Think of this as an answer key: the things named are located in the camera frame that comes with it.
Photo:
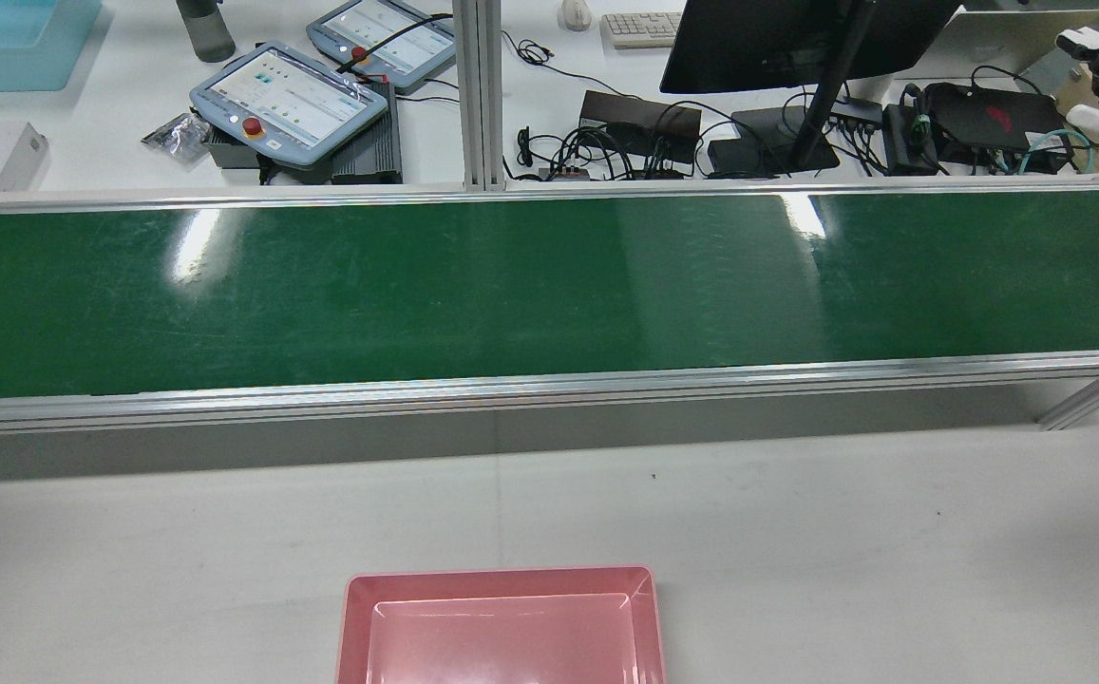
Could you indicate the wooden box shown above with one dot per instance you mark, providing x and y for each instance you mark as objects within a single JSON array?
[{"x": 1076, "y": 90}]

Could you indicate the dark flat box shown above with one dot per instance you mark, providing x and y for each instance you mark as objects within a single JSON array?
[{"x": 639, "y": 116}]

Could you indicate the black finned box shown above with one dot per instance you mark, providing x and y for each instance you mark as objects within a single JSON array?
[{"x": 373, "y": 152}]

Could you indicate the pink plastic box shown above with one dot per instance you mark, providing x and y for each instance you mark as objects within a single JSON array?
[{"x": 502, "y": 627}]

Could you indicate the small grey box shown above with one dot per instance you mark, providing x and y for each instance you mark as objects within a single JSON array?
[{"x": 22, "y": 157}]

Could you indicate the black mini computer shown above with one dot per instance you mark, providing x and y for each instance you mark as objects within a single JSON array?
[{"x": 995, "y": 114}]

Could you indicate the silver laptop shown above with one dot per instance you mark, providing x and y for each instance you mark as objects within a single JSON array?
[{"x": 1014, "y": 43}]

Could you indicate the black power adapter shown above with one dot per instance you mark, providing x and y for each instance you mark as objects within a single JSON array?
[{"x": 905, "y": 142}]

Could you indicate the black monitor stand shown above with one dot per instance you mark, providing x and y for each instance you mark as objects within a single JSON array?
[{"x": 820, "y": 123}]

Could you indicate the black monitor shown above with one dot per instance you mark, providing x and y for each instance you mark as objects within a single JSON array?
[{"x": 758, "y": 43}]

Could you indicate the black square adapter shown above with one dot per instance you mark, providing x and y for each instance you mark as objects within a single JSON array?
[{"x": 739, "y": 157}]

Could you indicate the white keyboard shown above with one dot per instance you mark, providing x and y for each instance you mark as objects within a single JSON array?
[{"x": 642, "y": 28}]

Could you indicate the white computer mouse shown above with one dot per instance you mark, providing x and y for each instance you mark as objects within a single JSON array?
[{"x": 576, "y": 14}]

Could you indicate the green conveyor belt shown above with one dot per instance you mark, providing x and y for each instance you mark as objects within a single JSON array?
[{"x": 530, "y": 294}]

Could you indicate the large grey teach pendant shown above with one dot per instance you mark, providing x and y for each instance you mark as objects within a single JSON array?
[{"x": 288, "y": 100}]

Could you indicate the dark grey bottle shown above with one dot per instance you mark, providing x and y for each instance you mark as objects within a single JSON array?
[{"x": 207, "y": 28}]

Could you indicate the clear bag with parts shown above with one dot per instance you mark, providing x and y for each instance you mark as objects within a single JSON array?
[{"x": 177, "y": 135}]

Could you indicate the light blue plastic bin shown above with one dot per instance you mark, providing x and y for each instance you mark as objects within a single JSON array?
[{"x": 12, "y": 47}]

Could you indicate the aluminium frame leg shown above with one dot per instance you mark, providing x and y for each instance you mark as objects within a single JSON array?
[{"x": 1081, "y": 404}]

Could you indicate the aluminium profile post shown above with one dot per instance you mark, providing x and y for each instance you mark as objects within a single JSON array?
[{"x": 478, "y": 95}]

